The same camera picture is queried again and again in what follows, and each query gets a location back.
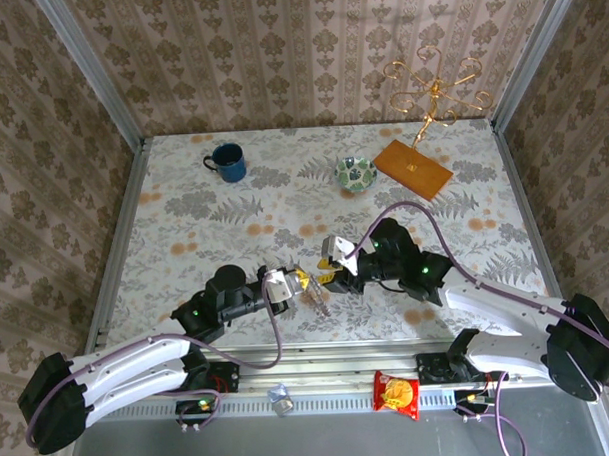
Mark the leaf pattern bowl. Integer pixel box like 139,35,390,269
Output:
332,154,379,194

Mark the small circuit board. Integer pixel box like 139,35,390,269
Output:
452,387,496,409
174,397,218,418

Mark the small clear plastic item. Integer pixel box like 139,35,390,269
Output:
267,382,295,418

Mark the red snack packet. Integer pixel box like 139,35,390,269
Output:
371,368,422,424

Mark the dark blue mug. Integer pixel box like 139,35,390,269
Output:
202,142,248,185

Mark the grey metal panel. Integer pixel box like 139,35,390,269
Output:
65,401,609,456

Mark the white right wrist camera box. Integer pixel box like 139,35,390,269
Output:
320,234,360,277

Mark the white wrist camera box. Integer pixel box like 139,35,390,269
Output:
320,234,360,277
262,269,294,304

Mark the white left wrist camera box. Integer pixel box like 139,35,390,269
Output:
262,269,294,304

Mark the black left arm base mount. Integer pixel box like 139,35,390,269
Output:
153,360,241,396

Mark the aluminium front rail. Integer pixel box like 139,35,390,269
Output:
63,333,599,400

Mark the gold wire stand wooden base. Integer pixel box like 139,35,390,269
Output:
367,42,498,205

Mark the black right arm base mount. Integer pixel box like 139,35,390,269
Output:
416,349,510,385

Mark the grey slotted cable duct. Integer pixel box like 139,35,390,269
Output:
77,383,600,423

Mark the aluminium table side rail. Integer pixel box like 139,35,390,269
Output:
74,137,158,365
490,118,580,345

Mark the aluminium frame post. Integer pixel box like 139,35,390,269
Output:
31,0,147,151
485,0,585,130

